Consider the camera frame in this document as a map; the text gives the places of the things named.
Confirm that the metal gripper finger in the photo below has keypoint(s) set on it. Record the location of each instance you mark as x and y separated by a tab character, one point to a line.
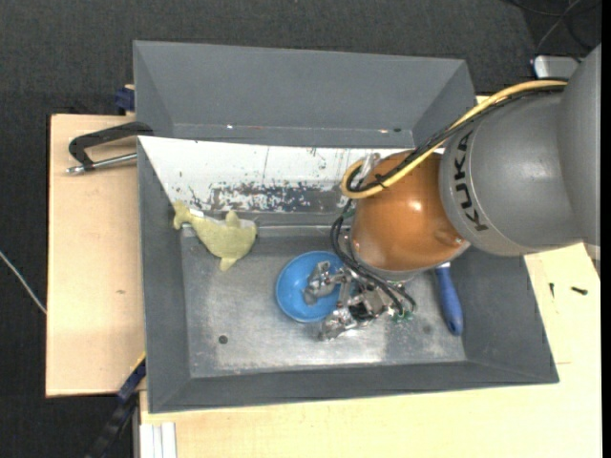
319	286
336	325

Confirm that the blue bowl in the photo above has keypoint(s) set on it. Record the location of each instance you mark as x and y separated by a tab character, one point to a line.
293	289

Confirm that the grey metal bin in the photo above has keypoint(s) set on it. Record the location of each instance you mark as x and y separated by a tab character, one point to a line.
267	341

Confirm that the yellow-green toy dolphin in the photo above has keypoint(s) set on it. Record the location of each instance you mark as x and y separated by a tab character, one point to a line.
224	241

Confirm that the small black screw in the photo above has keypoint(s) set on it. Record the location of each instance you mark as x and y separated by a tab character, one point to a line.
552	290
581	291

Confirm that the pale brown cardboard board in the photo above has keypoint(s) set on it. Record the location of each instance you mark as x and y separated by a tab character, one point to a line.
90	265

